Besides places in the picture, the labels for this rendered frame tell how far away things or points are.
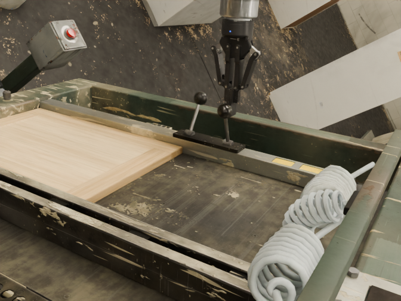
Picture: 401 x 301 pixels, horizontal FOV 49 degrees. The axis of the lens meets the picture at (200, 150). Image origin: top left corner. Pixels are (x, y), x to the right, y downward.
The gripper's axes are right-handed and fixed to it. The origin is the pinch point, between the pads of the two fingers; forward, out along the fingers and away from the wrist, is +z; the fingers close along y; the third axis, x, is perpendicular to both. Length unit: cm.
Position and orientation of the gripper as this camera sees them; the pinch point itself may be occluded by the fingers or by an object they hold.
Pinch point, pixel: (231, 101)
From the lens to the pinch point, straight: 111.9
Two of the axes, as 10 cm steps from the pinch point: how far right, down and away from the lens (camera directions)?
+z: -0.5, 9.2, 3.8
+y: -8.6, -2.3, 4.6
